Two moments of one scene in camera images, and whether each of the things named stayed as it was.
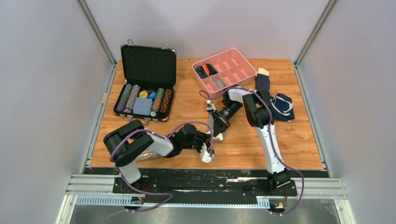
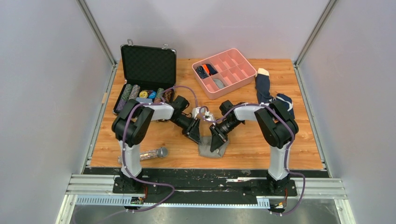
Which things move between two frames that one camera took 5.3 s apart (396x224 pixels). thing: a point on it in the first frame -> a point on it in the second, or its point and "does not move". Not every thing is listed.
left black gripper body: (196, 142) -> (186, 123)
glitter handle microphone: (148, 154) does not move
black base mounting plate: (192, 185) does not move
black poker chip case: (150, 74) does not move
